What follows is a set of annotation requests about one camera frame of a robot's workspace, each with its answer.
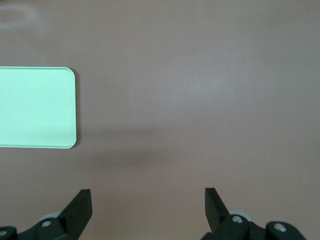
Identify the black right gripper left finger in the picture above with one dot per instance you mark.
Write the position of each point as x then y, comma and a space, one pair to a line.
72, 215

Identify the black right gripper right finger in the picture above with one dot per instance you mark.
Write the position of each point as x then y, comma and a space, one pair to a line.
216, 212

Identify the light green rectangular tray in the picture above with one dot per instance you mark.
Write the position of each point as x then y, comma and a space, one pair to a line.
37, 107

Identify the brown table cover mat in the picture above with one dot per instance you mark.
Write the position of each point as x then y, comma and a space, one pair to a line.
187, 87

